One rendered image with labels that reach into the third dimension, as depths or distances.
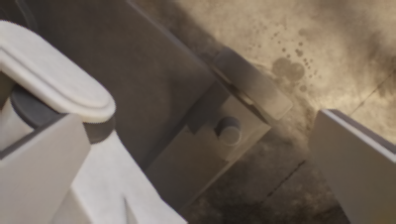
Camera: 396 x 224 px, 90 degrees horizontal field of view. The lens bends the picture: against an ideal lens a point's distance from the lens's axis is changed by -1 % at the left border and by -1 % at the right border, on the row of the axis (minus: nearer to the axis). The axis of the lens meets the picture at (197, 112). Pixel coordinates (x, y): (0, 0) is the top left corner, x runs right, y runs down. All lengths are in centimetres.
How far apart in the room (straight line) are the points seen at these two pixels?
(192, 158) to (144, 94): 17
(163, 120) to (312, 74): 42
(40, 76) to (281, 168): 64
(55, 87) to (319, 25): 58
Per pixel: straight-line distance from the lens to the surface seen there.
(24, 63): 34
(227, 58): 41
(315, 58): 63
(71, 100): 31
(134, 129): 46
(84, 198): 27
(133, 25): 42
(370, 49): 70
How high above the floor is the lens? 57
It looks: 72 degrees down
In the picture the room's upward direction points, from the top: 168 degrees counter-clockwise
